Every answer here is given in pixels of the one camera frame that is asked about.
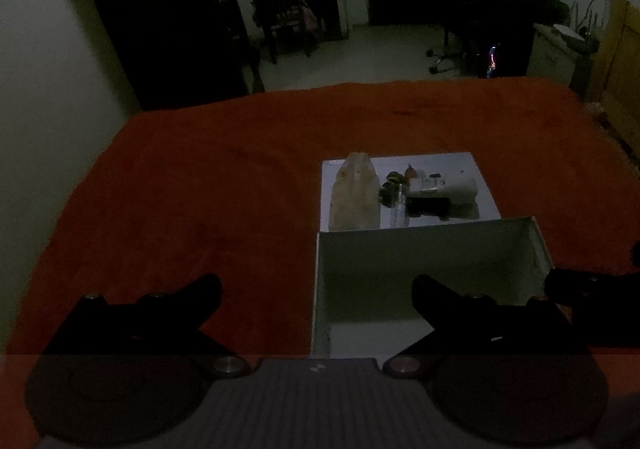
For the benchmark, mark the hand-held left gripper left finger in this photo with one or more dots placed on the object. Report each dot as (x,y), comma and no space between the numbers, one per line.
(207,294)

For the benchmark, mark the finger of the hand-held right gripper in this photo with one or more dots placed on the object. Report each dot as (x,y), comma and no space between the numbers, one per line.
(590,294)

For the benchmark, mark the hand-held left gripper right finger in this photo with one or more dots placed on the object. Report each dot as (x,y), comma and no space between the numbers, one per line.
(425,296)

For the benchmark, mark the white cardboard box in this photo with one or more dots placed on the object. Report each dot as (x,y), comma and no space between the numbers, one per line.
(375,254)

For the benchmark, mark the white tube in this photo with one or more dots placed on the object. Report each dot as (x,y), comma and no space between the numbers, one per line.
(455,189)

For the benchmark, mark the orange cloth covered desktop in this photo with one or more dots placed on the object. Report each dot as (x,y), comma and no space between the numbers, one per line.
(200,179)

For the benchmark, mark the small black case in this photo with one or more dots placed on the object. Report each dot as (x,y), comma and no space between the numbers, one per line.
(427,207)

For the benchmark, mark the small glass vial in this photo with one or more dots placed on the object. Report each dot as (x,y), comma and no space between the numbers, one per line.
(399,209)

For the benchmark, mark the clear crumpled plastic bag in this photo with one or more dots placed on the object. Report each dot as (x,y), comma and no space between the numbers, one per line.
(355,194)

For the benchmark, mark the white flat sheet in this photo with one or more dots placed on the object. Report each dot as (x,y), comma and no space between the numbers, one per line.
(450,164)

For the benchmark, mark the white low cabinet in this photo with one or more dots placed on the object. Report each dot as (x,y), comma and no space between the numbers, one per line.
(555,54)

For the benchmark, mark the computer tower with coloured lights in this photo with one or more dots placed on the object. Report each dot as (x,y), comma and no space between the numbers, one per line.
(500,49)

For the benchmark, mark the dark tall wardrobe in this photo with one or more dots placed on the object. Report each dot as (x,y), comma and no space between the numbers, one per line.
(160,19)

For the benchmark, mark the black office chair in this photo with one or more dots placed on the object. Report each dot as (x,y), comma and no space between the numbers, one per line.
(465,4)

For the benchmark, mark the dark wooden chair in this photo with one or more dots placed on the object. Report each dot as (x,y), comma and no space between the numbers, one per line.
(280,4)

